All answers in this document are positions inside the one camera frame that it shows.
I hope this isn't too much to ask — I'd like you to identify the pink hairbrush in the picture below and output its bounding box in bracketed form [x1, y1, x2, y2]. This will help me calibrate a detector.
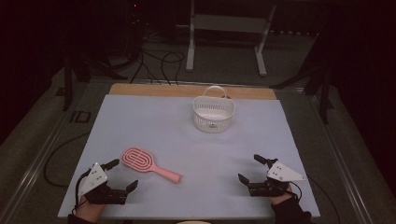
[120, 147, 183, 185]

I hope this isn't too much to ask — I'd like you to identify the metal floor rail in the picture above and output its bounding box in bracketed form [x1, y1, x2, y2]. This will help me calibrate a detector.
[306, 91, 375, 224]
[0, 92, 92, 224]

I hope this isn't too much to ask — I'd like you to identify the black floor plate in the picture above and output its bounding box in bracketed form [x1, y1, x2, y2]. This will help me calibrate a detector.
[69, 110, 92, 123]

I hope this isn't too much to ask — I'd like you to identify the beige round object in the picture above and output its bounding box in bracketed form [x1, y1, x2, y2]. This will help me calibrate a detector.
[176, 219, 213, 224]

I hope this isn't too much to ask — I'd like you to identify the black looped floor cable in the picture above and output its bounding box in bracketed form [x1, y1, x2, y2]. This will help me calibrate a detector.
[160, 50, 187, 86]

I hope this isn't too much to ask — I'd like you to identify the black floor cable bundle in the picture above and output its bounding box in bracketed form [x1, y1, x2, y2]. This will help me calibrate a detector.
[129, 29, 163, 86]

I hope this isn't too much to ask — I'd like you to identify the white plastic basket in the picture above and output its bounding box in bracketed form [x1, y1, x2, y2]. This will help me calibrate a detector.
[191, 85, 236, 134]

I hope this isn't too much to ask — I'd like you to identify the wooden table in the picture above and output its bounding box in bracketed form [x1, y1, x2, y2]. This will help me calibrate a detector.
[108, 82, 277, 101]

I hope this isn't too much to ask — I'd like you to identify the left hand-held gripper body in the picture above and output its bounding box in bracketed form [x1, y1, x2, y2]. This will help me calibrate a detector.
[78, 161, 129, 205]

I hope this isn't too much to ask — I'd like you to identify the white metal stand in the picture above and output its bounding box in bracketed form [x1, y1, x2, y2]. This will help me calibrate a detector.
[185, 0, 277, 77]

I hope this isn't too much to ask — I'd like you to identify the black stand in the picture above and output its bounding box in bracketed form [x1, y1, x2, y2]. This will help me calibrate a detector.
[269, 31, 335, 125]
[55, 52, 129, 112]

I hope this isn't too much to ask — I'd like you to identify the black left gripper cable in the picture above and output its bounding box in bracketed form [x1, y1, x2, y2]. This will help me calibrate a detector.
[72, 170, 94, 217]

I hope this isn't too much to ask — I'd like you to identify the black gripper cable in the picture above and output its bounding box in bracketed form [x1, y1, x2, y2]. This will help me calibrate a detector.
[289, 181, 304, 201]
[72, 170, 94, 217]

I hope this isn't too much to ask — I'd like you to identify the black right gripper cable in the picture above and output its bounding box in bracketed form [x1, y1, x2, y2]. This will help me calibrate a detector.
[289, 181, 304, 201]

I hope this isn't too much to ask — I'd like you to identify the pale blue table mat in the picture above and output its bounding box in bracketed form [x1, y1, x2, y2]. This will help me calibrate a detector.
[57, 93, 321, 220]

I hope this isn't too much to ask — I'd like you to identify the person's right hand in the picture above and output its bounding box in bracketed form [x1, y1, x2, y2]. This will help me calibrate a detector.
[270, 185, 294, 206]

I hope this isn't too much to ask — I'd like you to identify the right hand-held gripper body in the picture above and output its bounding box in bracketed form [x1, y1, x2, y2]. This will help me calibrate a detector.
[247, 161, 308, 198]

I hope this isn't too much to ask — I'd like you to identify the person's left hand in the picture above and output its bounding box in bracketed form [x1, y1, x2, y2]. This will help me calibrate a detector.
[76, 198, 107, 224]

